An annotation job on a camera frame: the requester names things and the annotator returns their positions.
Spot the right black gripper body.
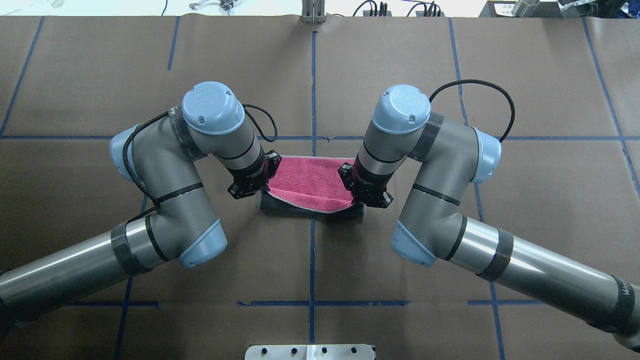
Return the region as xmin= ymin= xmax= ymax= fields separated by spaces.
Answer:
xmin=338 ymin=161 xmax=393 ymax=208

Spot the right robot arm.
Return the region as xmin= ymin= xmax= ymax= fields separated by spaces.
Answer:
xmin=338 ymin=80 xmax=640 ymax=353

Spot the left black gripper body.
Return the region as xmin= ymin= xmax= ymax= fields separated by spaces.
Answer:
xmin=227 ymin=150 xmax=282 ymax=199

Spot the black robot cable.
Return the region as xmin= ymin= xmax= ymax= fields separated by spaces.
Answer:
xmin=429 ymin=79 xmax=516 ymax=143

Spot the aluminium frame post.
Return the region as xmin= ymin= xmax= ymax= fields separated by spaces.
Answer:
xmin=301 ymin=0 xmax=327 ymax=24

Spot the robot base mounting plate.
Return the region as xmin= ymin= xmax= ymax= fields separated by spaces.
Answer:
xmin=244 ymin=343 xmax=377 ymax=360

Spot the pink microfiber towel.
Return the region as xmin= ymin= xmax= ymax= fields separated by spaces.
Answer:
xmin=258 ymin=156 xmax=365 ymax=218

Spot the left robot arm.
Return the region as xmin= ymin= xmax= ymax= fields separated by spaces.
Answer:
xmin=0 ymin=80 xmax=281 ymax=330

